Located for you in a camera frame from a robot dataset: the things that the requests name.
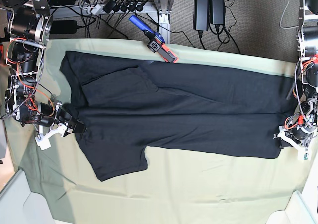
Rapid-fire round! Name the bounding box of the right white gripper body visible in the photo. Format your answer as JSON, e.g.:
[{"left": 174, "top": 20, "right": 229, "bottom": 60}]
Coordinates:
[{"left": 37, "top": 101, "right": 67, "bottom": 138}]

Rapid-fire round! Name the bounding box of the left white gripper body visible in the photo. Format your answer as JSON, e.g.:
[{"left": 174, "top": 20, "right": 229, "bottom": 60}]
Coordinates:
[{"left": 273, "top": 124, "right": 318, "bottom": 154}]

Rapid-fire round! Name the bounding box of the black T-shirt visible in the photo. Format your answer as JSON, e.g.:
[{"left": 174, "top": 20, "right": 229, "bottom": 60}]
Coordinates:
[{"left": 60, "top": 51, "right": 297, "bottom": 181}]

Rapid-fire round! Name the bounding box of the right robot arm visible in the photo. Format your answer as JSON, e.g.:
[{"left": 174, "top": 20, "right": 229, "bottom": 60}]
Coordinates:
[{"left": 0, "top": 0, "right": 86, "bottom": 142}]

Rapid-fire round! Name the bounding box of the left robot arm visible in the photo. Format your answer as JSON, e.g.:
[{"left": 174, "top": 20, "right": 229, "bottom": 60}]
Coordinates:
[{"left": 274, "top": 0, "right": 318, "bottom": 160}]

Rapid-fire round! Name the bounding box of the white bin at right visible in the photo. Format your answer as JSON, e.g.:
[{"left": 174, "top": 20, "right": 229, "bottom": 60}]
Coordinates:
[{"left": 266, "top": 191, "right": 318, "bottom": 224}]

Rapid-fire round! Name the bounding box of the white bin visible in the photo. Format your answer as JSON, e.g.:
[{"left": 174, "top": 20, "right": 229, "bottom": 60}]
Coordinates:
[
  {"left": 266, "top": 191, "right": 318, "bottom": 224},
  {"left": 0, "top": 170, "right": 55, "bottom": 224}
]

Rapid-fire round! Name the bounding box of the white bin at left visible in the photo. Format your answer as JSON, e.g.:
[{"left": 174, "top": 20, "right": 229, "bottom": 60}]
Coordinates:
[{"left": 0, "top": 170, "right": 55, "bottom": 224}]

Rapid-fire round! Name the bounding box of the black power brick left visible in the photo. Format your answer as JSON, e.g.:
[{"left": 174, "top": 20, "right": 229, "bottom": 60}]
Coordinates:
[{"left": 50, "top": 20, "right": 78, "bottom": 34}]

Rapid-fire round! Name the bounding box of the white power strip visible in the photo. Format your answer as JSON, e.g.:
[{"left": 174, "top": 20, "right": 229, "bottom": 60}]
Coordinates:
[{"left": 83, "top": 0, "right": 147, "bottom": 16}]

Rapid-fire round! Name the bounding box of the blue orange bar clamp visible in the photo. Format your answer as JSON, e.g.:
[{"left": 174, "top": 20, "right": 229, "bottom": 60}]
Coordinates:
[{"left": 129, "top": 15, "right": 178, "bottom": 63}]

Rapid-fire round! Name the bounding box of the left black power adapter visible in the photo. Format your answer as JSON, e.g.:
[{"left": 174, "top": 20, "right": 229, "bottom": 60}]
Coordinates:
[{"left": 193, "top": 0, "right": 209, "bottom": 31}]

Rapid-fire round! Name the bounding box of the black power adapter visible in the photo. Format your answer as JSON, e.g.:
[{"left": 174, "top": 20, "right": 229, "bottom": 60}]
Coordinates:
[
  {"left": 193, "top": 0, "right": 209, "bottom": 31},
  {"left": 209, "top": 0, "right": 225, "bottom": 25}
]

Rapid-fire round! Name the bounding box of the right black power adapter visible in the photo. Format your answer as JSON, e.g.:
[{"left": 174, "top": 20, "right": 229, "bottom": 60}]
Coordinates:
[{"left": 209, "top": 0, "right": 225, "bottom": 25}]

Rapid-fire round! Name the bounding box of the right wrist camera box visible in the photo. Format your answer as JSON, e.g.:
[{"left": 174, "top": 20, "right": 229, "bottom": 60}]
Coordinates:
[{"left": 35, "top": 136, "right": 51, "bottom": 150}]

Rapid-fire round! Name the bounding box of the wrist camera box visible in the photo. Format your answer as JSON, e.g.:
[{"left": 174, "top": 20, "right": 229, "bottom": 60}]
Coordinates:
[
  {"left": 303, "top": 147, "right": 311, "bottom": 161},
  {"left": 35, "top": 136, "right": 51, "bottom": 150}
]

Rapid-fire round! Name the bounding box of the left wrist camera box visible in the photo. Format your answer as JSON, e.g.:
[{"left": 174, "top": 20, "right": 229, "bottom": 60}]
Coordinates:
[{"left": 303, "top": 147, "right": 311, "bottom": 161}]

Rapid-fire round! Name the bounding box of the white grey cable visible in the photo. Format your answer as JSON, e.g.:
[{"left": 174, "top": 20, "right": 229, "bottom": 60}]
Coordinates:
[{"left": 267, "top": 0, "right": 303, "bottom": 29}]

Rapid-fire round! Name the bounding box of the aluminium frame post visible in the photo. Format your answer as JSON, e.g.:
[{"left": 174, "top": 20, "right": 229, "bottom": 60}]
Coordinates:
[{"left": 153, "top": 0, "right": 174, "bottom": 44}]

